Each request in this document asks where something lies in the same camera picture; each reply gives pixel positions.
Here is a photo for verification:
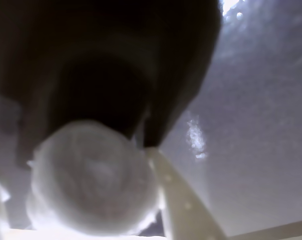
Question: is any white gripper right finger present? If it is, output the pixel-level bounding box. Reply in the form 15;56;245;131
145;146;228;240

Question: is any white gauze roll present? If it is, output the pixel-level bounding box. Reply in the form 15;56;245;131
25;119;162;237

